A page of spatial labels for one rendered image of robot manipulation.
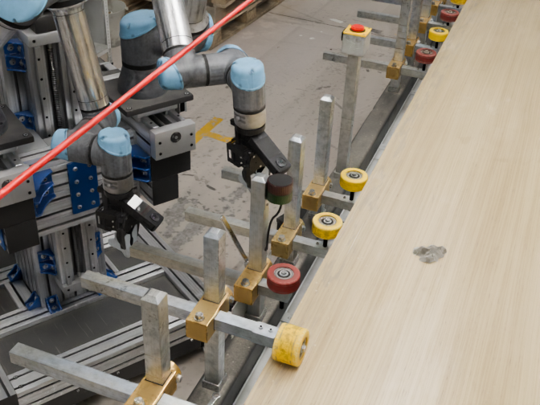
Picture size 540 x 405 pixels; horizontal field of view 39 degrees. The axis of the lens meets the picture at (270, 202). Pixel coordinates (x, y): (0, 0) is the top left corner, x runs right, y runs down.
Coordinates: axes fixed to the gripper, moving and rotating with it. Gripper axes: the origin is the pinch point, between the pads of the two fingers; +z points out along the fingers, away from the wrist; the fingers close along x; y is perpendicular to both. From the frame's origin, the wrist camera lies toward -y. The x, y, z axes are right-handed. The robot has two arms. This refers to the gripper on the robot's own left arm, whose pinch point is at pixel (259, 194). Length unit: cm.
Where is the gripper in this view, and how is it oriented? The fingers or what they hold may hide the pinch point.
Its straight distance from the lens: 189.3
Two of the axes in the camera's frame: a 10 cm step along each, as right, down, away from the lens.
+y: -7.1, -4.2, 5.7
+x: -7.1, 4.4, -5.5
